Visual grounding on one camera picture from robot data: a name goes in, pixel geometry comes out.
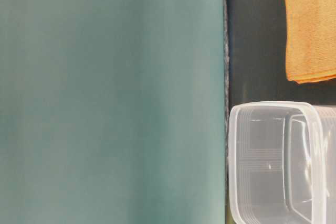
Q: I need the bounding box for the clear plastic container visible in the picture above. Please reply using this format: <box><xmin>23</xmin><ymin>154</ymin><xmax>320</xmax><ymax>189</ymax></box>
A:
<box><xmin>228</xmin><ymin>101</ymin><xmax>335</xmax><ymax>223</ymax></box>

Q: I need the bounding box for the orange folded towel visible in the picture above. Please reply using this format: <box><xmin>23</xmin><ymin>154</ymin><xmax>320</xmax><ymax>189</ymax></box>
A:
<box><xmin>285</xmin><ymin>0</ymin><xmax>335</xmax><ymax>84</ymax></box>

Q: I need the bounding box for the teal backdrop curtain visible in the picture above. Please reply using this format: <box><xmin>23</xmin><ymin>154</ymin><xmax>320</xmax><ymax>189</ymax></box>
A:
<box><xmin>1</xmin><ymin>0</ymin><xmax>225</xmax><ymax>223</ymax></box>

